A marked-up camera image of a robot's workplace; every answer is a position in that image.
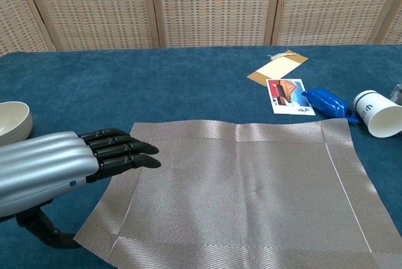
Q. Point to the blue table cloth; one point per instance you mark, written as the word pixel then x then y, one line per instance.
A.
pixel 125 93

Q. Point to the clear box with red parts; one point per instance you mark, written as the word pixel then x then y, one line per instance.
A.
pixel 398 94

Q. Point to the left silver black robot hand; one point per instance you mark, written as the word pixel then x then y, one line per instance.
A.
pixel 41 168

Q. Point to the blue foil snack packet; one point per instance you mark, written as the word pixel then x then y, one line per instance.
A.
pixel 326 101

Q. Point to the photo postcard with red building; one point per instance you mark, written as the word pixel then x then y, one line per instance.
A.
pixel 282 93

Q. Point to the brown woven placemat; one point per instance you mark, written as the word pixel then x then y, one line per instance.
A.
pixel 251 193

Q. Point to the bamboo folding screen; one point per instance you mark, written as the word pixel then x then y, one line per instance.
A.
pixel 213 5

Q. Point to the white ceramic bowl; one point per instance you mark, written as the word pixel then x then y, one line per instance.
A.
pixel 12 121

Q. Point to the white paper cup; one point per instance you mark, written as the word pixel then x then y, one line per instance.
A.
pixel 370 108

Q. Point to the brown and white paper tag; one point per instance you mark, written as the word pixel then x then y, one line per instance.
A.
pixel 276 69

